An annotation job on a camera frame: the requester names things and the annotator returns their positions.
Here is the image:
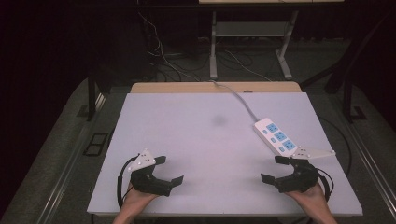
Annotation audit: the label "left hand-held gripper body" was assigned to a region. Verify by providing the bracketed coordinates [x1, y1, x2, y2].
[127, 148, 172, 198]

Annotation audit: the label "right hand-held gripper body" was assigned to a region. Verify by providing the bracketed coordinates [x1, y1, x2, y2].
[274, 146, 336, 194]

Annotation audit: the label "white power strip blue sockets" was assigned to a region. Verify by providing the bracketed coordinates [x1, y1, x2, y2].
[253, 117, 299, 158]

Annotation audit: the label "person's left hand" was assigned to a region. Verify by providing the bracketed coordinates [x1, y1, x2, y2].
[119, 185, 160, 217]

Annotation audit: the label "person's right hand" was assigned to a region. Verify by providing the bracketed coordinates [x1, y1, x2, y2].
[285, 182, 332, 217]

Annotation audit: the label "grey metal stand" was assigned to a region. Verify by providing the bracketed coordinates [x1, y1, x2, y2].
[208, 9, 300, 80]

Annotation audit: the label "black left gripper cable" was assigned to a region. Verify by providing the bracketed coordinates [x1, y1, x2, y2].
[117, 154, 140, 209]

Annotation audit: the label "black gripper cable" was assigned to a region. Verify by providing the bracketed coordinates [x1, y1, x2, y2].
[117, 154, 140, 209]
[316, 167, 334, 203]

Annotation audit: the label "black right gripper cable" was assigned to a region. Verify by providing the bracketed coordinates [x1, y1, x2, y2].
[316, 167, 334, 203]

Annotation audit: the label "black floor cable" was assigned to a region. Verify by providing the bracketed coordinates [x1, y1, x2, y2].
[317, 116, 353, 177]

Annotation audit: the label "black floor frame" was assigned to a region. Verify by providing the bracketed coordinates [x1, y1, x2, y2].
[82, 133, 110, 158]

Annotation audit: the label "metal floor rail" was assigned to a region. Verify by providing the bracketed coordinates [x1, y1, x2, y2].
[337, 113, 396, 216]
[36, 92, 107, 224]

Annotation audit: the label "grey power strip cable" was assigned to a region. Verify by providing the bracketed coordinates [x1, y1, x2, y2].
[210, 79, 262, 123]

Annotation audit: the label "black stand post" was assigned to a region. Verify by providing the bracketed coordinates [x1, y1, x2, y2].
[341, 74, 368, 124]
[86, 69, 98, 122]

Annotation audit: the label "white floor cable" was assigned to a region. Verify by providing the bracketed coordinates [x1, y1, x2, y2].
[137, 11, 201, 82]
[223, 49, 273, 82]

